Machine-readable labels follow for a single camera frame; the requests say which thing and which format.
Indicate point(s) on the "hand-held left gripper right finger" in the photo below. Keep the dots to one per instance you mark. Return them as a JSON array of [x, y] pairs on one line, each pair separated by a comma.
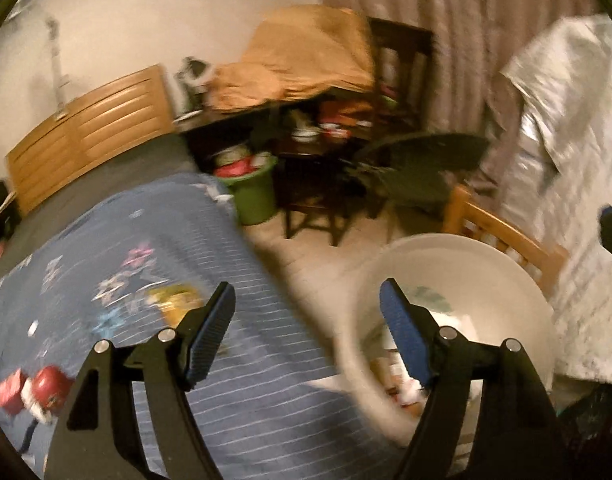
[[403, 330]]

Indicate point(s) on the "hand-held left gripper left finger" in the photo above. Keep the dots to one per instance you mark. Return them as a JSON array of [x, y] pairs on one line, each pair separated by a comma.
[[211, 335]]

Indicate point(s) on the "white plastic bucket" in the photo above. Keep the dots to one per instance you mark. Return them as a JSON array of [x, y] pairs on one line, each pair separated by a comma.
[[486, 270]]

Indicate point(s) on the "gold foil packet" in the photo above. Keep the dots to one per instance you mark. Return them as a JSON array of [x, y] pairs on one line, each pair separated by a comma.
[[173, 300]]

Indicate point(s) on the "blue star-print bedsheet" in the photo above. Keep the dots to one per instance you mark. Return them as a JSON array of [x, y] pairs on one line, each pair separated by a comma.
[[266, 360]]

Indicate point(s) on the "white quilted cloth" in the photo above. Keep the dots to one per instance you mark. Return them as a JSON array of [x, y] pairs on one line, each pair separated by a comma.
[[561, 135]]

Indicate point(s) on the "light wooden chair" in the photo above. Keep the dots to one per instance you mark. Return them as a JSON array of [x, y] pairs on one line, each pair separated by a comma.
[[501, 237]]

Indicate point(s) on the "green bucket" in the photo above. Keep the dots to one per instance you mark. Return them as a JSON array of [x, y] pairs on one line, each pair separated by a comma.
[[253, 195]]

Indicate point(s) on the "black floor fan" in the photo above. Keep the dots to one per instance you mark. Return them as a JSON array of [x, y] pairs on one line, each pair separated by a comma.
[[421, 165]]

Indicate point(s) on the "red round container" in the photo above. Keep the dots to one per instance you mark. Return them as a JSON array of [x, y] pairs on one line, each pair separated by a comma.
[[51, 385]]

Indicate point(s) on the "dark wooden stool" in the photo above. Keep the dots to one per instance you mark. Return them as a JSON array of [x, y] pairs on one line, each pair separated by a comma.
[[311, 180]]

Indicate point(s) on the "dark cloth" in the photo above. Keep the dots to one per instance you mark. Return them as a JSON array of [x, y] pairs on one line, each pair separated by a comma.
[[591, 420]]

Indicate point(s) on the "dark grey mattress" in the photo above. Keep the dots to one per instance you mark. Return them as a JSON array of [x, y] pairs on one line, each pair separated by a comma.
[[111, 175]]

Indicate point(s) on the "small red box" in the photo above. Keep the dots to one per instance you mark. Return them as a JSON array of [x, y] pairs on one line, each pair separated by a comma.
[[11, 390]]

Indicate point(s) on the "dark wooden desk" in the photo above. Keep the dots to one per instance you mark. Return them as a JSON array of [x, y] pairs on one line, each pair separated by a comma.
[[221, 120]]

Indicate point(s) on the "white bowl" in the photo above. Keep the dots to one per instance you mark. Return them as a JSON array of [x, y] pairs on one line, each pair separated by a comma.
[[304, 135]]

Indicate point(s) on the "wooden headboard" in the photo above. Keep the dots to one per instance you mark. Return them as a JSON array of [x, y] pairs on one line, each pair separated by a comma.
[[86, 130]]

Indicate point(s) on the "beige patterned curtain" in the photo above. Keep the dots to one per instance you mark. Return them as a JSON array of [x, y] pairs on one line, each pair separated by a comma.
[[461, 35]]

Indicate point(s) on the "black desk lamp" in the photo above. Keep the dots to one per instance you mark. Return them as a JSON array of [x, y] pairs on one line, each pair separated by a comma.
[[191, 72]]

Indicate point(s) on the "dark wooden chair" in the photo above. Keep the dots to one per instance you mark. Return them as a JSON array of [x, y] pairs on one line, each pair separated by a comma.
[[416, 40]]

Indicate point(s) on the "orange cover cloth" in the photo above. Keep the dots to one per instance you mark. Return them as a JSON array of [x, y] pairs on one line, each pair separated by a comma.
[[296, 55]]

